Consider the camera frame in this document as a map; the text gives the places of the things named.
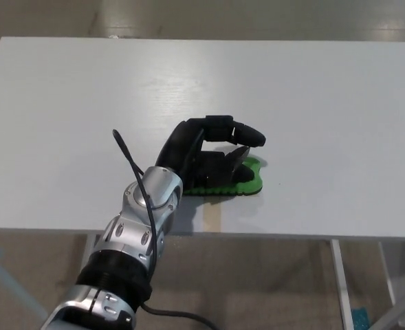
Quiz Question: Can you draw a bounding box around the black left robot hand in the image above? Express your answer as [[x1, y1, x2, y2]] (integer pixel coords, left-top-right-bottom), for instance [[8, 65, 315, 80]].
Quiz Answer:
[[155, 115, 267, 190]]

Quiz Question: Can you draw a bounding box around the green whiteboard eraser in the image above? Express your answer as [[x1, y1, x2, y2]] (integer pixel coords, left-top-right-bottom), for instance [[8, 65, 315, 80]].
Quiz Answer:
[[182, 155, 266, 198]]

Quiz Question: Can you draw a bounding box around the beige masking tape strip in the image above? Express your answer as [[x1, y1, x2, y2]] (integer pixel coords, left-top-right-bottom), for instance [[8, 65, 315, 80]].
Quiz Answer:
[[203, 196, 221, 233]]

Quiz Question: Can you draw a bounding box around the white metal table leg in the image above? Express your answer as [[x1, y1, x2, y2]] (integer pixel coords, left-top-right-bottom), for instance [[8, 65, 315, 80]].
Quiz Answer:
[[81, 234, 99, 267], [377, 241, 397, 307], [329, 239, 356, 330]]

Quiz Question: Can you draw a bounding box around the teal perforated object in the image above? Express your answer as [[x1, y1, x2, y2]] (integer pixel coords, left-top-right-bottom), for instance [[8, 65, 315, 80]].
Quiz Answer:
[[351, 306, 370, 330]]

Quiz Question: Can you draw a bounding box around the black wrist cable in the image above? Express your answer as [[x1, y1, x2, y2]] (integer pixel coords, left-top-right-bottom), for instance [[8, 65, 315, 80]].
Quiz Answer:
[[111, 129, 221, 330]]

